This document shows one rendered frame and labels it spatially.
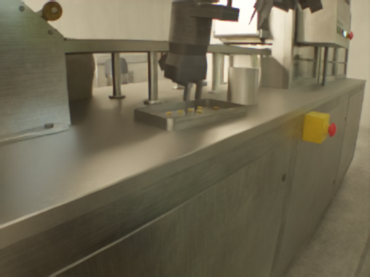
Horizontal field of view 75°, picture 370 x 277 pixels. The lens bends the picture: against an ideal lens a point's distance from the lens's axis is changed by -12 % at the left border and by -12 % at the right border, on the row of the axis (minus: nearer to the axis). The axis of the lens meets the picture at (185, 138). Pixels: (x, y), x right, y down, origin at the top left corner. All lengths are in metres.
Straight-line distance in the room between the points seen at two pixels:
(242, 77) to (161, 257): 0.47
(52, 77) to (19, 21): 0.10
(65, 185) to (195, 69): 0.31
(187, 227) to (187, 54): 0.28
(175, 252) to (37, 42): 0.39
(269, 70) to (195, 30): 0.71
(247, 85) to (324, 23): 0.55
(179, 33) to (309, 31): 0.76
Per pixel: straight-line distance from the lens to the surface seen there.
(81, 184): 0.27
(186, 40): 0.47
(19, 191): 0.28
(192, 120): 0.45
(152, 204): 0.32
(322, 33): 1.14
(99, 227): 0.29
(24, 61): 0.48
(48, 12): 0.50
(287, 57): 1.11
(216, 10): 0.43
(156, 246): 0.36
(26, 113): 0.49
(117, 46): 0.58
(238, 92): 0.69
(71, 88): 0.79
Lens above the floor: 0.92
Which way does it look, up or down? 17 degrees down
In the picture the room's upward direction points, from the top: straight up
